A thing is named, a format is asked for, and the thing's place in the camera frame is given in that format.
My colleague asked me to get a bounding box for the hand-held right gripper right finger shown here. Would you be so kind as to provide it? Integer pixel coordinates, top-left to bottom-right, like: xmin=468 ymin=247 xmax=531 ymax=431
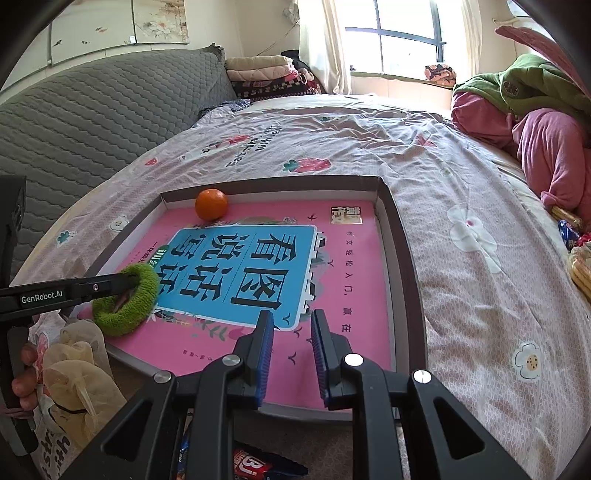
xmin=310 ymin=310 xmax=532 ymax=480

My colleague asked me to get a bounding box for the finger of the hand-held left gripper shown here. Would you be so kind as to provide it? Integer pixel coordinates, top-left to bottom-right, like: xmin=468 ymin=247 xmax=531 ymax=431
xmin=69 ymin=272 xmax=139 ymax=306

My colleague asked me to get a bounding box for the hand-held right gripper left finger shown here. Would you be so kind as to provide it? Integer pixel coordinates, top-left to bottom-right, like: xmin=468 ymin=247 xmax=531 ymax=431
xmin=60 ymin=310 xmax=275 ymax=480

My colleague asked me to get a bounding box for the green fuzzy scrunchie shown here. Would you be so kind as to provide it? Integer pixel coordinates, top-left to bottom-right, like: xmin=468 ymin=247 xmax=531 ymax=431
xmin=91 ymin=264 xmax=160 ymax=337

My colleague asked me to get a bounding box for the grey tray pink inside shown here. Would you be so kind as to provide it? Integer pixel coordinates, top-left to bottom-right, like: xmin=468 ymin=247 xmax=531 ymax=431
xmin=62 ymin=175 xmax=428 ymax=423

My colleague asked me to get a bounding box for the person's left hand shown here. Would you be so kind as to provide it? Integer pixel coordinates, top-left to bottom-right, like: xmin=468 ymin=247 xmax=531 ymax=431
xmin=12 ymin=344 xmax=40 ymax=412

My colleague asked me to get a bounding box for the pink and blue book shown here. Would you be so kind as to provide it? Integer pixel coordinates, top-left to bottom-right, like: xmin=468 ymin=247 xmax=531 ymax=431
xmin=76 ymin=198 xmax=398 ymax=411

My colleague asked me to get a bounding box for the blue cookie packet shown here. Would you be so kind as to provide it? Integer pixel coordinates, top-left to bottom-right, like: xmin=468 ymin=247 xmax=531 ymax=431
xmin=231 ymin=449 xmax=309 ymax=480

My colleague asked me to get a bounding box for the orange tangerine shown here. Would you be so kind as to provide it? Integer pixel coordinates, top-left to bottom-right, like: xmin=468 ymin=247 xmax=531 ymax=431
xmin=195 ymin=188 xmax=229 ymax=221

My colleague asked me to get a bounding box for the grey quilted headboard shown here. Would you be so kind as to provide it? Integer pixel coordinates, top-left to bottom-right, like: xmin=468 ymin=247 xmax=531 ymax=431
xmin=0 ymin=45 xmax=238 ymax=278

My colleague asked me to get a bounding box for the blue floral cloth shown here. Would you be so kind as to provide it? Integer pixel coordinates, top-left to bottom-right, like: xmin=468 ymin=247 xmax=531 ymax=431
xmin=198 ymin=99 xmax=252 ymax=120

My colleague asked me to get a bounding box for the pink printed bedsheet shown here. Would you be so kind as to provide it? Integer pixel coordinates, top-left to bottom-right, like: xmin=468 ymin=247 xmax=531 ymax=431
xmin=9 ymin=92 xmax=591 ymax=480

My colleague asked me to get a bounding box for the dark patterned folded blanket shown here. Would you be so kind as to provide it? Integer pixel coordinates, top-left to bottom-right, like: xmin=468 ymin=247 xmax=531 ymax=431
xmin=231 ymin=76 xmax=324 ymax=99

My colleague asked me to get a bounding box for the pink folded blanket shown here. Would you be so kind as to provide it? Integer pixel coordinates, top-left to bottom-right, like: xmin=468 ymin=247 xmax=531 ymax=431
xmin=226 ymin=67 xmax=296 ymax=84

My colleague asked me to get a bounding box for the cream folded blanket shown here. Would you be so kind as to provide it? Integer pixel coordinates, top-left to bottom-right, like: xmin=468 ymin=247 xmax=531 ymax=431
xmin=225 ymin=55 xmax=294 ymax=72

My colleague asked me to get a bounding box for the yellow wafer packet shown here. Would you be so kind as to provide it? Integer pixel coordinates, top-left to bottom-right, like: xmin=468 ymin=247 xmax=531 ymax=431
xmin=568 ymin=244 xmax=591 ymax=301

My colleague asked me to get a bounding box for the small blue snack packet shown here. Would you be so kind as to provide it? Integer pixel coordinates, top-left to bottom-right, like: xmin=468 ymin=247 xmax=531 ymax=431
xmin=558 ymin=220 xmax=581 ymax=250

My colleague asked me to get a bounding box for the yellow biscuit packet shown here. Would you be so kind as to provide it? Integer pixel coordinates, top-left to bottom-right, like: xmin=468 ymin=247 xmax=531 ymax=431
xmin=551 ymin=205 xmax=579 ymax=227

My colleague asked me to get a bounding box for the cream curtain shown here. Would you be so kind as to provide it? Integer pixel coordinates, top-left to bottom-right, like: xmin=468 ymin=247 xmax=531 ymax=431
xmin=295 ymin=0 xmax=354 ymax=95
xmin=459 ymin=0 xmax=485 ymax=77

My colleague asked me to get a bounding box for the green blanket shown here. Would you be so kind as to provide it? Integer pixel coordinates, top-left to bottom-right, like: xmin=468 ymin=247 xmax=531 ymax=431
xmin=455 ymin=53 xmax=591 ymax=139

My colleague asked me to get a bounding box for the pink quilted mat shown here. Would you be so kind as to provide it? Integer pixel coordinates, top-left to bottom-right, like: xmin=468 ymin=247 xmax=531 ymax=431
xmin=494 ymin=25 xmax=591 ymax=109

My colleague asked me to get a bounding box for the beige mesh drawstring bag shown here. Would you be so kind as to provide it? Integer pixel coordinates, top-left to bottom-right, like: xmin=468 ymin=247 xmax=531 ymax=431
xmin=41 ymin=318 xmax=127 ymax=450

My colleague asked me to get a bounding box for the floral wall painting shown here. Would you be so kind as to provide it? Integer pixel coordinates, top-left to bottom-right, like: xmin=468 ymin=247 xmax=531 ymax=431
xmin=48 ymin=0 xmax=190 ymax=65

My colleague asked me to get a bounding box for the window with dark frame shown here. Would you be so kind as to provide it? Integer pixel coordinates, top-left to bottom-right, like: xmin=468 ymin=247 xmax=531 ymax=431
xmin=344 ymin=0 xmax=467 ymax=75

